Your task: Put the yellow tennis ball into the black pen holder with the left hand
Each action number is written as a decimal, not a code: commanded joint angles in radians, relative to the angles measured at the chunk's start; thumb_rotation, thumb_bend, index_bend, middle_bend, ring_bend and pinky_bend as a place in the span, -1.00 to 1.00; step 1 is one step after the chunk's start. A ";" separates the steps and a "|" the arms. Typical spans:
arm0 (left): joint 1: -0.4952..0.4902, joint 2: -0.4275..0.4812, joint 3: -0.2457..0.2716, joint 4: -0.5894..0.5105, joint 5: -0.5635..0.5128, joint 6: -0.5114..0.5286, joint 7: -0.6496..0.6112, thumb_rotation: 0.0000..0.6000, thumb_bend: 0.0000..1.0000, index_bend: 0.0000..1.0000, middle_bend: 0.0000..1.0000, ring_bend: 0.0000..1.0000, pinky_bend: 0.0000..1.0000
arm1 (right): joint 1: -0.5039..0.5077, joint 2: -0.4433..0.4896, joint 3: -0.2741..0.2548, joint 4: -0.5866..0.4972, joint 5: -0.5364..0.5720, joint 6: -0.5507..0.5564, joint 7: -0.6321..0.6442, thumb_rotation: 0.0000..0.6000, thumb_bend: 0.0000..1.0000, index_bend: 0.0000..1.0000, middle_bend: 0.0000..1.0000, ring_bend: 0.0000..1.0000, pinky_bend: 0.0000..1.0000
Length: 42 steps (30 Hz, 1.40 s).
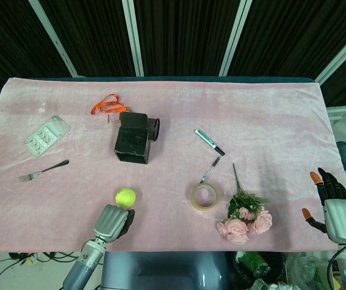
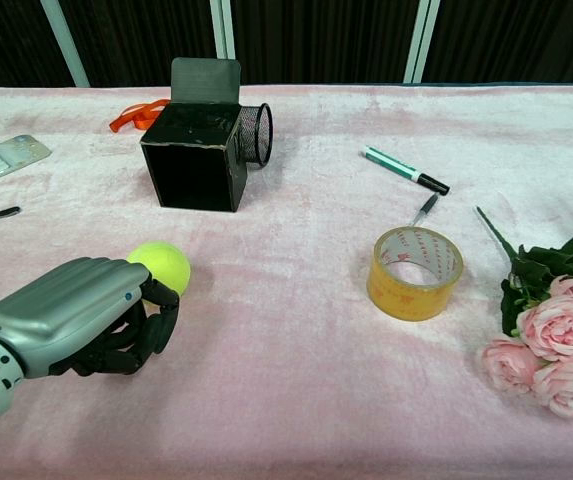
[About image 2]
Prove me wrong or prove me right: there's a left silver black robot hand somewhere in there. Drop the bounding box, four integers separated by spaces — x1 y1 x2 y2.
0 257 181 378

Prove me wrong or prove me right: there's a yellow tennis ball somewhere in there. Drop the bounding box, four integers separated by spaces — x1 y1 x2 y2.
126 241 192 297

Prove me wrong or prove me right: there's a black cardboard box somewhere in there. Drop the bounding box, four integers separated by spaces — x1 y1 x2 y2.
140 57 249 213

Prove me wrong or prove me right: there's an orange ribbon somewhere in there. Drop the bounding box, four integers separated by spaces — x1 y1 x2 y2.
109 98 171 134

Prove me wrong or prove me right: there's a pink plush table cloth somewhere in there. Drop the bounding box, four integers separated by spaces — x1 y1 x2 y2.
0 83 573 480

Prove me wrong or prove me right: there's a black mesh pen holder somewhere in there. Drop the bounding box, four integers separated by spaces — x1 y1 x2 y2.
238 102 274 168

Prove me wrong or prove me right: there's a yellow packing tape roll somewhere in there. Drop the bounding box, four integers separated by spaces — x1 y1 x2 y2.
366 225 465 322

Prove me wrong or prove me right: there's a green white marker pen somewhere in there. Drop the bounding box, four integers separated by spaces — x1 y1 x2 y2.
363 145 451 196

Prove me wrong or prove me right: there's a black ballpoint pen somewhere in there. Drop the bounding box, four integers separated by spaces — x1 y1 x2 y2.
409 193 440 228

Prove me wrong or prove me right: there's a pink artificial rose bouquet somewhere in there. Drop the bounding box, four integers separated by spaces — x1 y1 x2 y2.
475 205 573 421

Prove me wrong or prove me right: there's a white metal frame post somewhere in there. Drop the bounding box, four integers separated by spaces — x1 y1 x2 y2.
209 0 237 62
40 0 91 89
403 0 441 85

